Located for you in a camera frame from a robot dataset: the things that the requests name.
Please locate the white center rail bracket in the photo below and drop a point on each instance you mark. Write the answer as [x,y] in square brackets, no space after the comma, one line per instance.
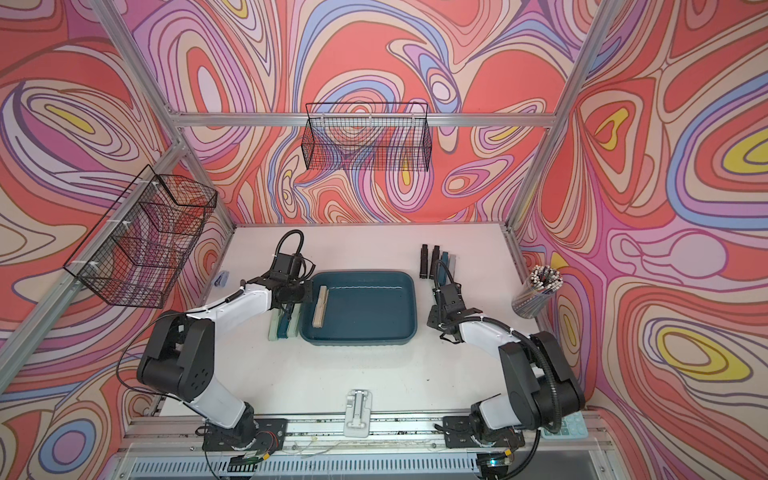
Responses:
[357,418]

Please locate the teal plastic storage box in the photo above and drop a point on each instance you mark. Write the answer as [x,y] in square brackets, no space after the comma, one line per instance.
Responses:
[365,308]

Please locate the small blue clip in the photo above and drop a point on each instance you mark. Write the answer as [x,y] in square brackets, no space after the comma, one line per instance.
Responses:
[221,279]

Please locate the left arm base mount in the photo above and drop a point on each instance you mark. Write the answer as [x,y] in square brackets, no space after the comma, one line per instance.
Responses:
[261,435]

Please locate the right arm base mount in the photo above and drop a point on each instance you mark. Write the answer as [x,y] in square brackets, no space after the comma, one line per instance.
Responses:
[469,431]

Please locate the teal desk calculator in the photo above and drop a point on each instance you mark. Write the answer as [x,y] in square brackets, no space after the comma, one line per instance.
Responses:
[573,427]

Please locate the black wire basket wall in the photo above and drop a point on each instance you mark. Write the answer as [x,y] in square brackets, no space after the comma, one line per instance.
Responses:
[367,136]
[159,220]

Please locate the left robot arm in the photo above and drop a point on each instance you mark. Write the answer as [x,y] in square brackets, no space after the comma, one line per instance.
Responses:
[179,359]

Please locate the black wire basket left wall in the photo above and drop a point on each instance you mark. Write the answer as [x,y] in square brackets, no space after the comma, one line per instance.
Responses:
[159,220]

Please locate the black wire basket back wall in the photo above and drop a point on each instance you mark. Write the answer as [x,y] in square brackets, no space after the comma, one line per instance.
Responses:
[367,136]

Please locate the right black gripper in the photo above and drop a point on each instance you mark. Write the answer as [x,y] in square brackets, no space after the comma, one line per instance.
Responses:
[433,319]

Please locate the teal pliers left group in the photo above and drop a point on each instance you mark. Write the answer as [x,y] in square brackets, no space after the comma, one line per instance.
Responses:
[286,314]

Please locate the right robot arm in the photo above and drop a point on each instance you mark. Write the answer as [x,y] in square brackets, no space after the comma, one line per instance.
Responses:
[540,388]

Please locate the pencil cup holder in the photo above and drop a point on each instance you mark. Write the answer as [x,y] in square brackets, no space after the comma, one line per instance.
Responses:
[540,287]

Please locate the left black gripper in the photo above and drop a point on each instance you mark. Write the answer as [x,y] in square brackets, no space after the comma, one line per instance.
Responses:
[308,291]

